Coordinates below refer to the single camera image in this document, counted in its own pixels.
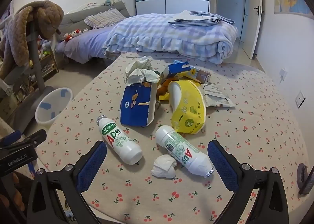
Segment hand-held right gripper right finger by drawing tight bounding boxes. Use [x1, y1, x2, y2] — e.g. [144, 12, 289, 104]
[207, 140, 290, 224]

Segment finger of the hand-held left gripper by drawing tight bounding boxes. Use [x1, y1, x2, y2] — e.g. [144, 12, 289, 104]
[23, 129, 47, 146]
[0, 130, 22, 146]

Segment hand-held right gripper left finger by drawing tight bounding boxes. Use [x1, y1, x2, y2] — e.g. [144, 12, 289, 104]
[26, 140, 108, 224]

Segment white plastic waste bin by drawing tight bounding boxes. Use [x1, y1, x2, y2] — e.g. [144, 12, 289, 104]
[35, 87, 73, 126]

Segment white green label bottle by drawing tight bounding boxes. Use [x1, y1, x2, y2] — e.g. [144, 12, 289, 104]
[154, 125, 216, 179]
[96, 115, 143, 166]

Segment white tissue ball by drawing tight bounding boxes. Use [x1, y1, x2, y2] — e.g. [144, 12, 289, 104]
[151, 155, 177, 178]

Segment yellow paper bowl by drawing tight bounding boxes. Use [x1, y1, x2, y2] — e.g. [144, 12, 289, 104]
[167, 80, 206, 134]

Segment large blue cardboard box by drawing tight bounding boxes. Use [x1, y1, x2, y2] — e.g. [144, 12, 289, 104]
[120, 82, 158, 127]

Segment white tissue paper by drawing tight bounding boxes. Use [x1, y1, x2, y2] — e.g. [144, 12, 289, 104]
[124, 56, 161, 85]

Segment person's left hand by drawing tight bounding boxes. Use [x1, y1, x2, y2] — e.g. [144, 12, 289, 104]
[10, 171, 26, 212]

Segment cream floral cloth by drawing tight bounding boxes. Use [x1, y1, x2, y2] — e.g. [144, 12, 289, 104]
[0, 116, 17, 138]

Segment grey adjustable chair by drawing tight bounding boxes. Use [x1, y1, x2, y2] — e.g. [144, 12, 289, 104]
[0, 22, 57, 126]

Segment wooden toy shelf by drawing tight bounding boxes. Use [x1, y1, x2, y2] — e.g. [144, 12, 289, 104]
[29, 38, 59, 80]

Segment dark grey slipper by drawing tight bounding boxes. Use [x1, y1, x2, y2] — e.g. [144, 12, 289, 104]
[297, 163, 314, 195]

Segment yellow wrapper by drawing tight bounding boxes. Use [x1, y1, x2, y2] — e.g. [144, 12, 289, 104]
[157, 92, 172, 102]

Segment brown snack carton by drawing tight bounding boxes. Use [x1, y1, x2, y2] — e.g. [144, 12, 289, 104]
[189, 66, 211, 83]

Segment orange peel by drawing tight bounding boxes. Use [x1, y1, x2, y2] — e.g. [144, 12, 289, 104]
[157, 78, 172, 94]

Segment purple bed sheet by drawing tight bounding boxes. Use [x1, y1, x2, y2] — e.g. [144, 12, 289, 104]
[55, 28, 116, 64]

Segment small blue carton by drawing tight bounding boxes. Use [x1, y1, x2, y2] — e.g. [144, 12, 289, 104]
[167, 62, 190, 77]

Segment red white plush toy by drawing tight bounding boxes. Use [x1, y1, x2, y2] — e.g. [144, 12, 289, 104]
[64, 29, 82, 42]

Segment brown plush blanket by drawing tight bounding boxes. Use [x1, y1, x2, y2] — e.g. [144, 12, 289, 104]
[0, 0, 65, 72]

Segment grey upholstered headboard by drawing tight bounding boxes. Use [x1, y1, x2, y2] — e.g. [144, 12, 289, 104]
[59, 1, 131, 33]

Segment blue checked ruffled blanket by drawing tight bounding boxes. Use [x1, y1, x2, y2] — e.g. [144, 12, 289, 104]
[103, 11, 238, 65]

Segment checked pillow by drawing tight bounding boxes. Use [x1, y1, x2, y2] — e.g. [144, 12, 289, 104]
[84, 8, 127, 29]

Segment white door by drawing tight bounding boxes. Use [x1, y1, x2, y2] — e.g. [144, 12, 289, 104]
[239, 0, 264, 60]

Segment folded striped cloth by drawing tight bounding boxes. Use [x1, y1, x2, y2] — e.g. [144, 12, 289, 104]
[169, 11, 235, 28]

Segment white wall switch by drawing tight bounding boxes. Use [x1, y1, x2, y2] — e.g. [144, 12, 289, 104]
[295, 90, 306, 109]

